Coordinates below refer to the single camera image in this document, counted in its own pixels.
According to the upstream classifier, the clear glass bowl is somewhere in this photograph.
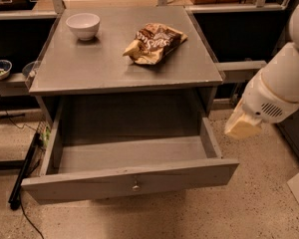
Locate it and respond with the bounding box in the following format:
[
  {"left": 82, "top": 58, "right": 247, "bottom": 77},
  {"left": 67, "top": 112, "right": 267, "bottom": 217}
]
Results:
[{"left": 22, "top": 61, "right": 41, "bottom": 78}]

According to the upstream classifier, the white ceramic bowl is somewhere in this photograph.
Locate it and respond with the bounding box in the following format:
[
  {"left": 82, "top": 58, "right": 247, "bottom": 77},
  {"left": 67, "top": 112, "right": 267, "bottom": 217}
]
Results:
[{"left": 66, "top": 13, "right": 101, "bottom": 41}]

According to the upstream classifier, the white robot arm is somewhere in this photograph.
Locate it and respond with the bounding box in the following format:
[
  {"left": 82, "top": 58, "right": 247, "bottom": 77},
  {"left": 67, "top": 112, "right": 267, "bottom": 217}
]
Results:
[{"left": 224, "top": 4, "right": 299, "bottom": 139}]

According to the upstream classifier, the blue patterned bowl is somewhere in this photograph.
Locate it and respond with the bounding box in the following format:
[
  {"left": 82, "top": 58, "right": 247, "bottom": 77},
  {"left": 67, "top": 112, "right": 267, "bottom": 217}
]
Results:
[{"left": 0, "top": 60, "right": 12, "bottom": 81}]

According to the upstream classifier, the black bar on floor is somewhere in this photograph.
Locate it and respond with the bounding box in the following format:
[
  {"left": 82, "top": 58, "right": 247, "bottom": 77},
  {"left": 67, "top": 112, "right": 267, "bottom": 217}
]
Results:
[{"left": 8, "top": 132, "right": 40, "bottom": 210}]

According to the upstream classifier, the grey top drawer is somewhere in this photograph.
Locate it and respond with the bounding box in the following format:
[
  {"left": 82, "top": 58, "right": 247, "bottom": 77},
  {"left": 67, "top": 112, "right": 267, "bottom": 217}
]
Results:
[{"left": 22, "top": 94, "right": 238, "bottom": 203}]

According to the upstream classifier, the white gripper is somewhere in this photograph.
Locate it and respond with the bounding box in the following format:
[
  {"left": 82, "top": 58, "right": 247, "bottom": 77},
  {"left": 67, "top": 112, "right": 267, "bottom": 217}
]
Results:
[{"left": 224, "top": 72, "right": 299, "bottom": 139}]

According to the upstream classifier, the black floor cable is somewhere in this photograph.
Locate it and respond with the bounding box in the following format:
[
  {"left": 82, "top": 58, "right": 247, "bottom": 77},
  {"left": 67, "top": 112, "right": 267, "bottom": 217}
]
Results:
[{"left": 0, "top": 83, "right": 46, "bottom": 239}]

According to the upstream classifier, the grey drawer cabinet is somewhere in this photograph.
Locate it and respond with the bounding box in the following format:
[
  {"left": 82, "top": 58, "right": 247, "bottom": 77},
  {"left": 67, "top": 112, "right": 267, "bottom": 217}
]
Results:
[{"left": 29, "top": 6, "right": 222, "bottom": 129}]

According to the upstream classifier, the brown chip bag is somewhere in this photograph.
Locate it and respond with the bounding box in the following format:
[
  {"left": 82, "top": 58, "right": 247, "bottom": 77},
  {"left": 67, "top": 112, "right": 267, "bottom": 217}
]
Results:
[{"left": 124, "top": 23, "right": 187, "bottom": 65}]

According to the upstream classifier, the grey side shelf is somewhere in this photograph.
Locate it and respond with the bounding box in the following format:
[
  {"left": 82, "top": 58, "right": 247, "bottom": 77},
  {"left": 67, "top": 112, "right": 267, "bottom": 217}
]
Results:
[{"left": 215, "top": 61, "right": 267, "bottom": 84}]

